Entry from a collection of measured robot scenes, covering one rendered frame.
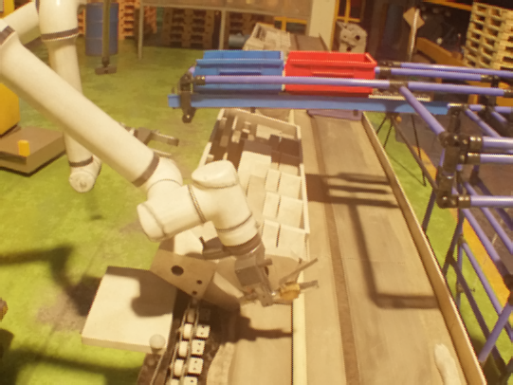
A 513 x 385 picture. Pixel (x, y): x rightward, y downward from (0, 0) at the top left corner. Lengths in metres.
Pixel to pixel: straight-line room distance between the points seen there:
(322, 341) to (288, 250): 0.27
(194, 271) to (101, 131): 0.44
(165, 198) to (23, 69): 0.39
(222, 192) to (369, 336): 0.64
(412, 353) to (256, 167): 0.82
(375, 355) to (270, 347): 0.28
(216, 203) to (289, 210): 0.56
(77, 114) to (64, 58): 0.49
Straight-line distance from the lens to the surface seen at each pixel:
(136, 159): 1.01
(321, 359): 1.23
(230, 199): 0.92
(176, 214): 0.92
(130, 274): 1.36
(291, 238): 1.30
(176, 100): 1.59
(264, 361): 1.19
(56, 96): 0.97
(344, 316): 1.38
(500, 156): 1.12
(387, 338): 1.34
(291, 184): 1.60
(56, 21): 1.41
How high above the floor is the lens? 1.64
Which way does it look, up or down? 27 degrees down
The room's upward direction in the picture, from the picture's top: 6 degrees clockwise
